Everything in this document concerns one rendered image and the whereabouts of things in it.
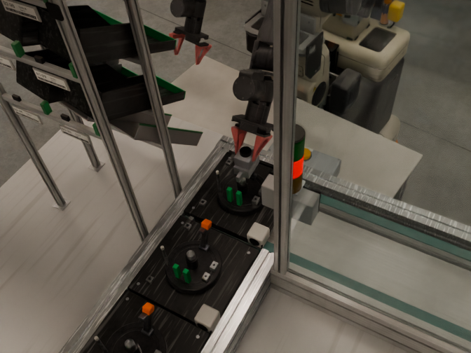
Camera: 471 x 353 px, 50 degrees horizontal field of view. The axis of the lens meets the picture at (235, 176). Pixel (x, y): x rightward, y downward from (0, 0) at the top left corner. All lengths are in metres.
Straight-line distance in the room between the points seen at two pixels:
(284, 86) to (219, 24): 2.94
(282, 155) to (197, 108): 0.91
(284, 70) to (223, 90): 1.09
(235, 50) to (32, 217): 2.16
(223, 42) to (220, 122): 1.84
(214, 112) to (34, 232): 0.70
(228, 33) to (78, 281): 2.49
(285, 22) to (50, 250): 1.05
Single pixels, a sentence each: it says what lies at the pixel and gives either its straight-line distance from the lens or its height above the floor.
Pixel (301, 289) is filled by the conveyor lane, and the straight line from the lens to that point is 1.30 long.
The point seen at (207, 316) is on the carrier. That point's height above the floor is 0.99.
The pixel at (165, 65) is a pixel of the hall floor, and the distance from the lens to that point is 3.42.
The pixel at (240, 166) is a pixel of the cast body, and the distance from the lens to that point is 1.29.
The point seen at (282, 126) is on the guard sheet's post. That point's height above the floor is 1.47.
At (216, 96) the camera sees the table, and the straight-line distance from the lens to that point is 1.84.
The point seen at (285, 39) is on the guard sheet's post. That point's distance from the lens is 0.74.
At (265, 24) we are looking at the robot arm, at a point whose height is 1.38.
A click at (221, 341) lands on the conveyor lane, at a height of 0.96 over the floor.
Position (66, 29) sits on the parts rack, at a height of 1.59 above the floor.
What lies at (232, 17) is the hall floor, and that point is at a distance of 3.78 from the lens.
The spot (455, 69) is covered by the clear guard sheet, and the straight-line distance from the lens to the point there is 0.70.
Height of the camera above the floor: 2.09
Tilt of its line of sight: 51 degrees down
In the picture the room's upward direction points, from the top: 5 degrees counter-clockwise
